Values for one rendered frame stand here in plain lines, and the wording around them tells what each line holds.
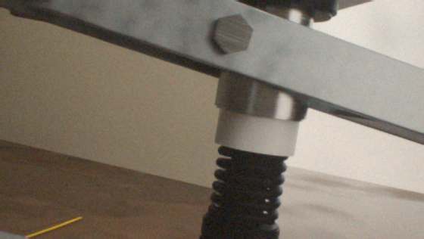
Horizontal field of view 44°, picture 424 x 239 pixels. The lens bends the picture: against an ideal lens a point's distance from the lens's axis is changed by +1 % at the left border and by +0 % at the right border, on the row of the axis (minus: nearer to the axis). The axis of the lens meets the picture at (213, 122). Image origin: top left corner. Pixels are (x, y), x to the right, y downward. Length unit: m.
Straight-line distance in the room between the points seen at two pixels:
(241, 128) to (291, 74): 0.06
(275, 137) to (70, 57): 6.16
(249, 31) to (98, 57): 5.97
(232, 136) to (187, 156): 5.31
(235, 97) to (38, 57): 6.45
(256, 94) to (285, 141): 0.05
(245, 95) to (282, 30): 0.06
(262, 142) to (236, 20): 0.10
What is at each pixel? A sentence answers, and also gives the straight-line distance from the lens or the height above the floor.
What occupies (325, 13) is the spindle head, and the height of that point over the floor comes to 1.08.
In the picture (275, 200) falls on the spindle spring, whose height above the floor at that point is 0.92.
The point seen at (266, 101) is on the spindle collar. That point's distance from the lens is 0.41.
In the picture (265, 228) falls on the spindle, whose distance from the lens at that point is 0.45.
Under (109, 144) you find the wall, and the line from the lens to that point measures 6.19.
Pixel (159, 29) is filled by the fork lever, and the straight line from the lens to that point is 0.37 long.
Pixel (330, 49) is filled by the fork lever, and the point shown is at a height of 1.05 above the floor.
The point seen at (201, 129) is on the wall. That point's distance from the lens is 5.66.
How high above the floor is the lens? 1.00
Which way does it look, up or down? 3 degrees down
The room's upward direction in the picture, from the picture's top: 9 degrees clockwise
